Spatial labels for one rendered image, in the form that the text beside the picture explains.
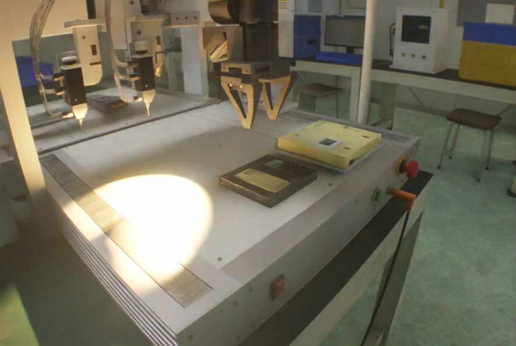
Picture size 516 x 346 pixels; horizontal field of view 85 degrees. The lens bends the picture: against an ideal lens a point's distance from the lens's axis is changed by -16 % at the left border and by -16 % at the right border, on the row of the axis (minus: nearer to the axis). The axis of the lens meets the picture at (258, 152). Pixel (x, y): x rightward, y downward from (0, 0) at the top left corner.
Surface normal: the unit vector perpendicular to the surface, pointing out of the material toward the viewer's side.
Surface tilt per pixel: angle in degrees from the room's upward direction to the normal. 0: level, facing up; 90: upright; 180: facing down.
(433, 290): 0
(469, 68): 90
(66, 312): 0
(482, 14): 90
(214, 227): 0
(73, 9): 90
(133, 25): 90
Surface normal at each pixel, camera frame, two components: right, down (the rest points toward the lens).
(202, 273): -0.02, -0.92
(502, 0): -0.67, 0.29
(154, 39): 0.74, 0.24
